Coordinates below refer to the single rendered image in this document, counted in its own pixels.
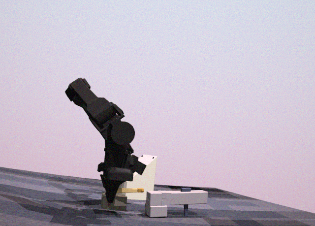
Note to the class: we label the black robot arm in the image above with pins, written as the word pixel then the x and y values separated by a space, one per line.
pixel 105 116

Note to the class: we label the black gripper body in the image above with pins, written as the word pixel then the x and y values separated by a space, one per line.
pixel 113 165

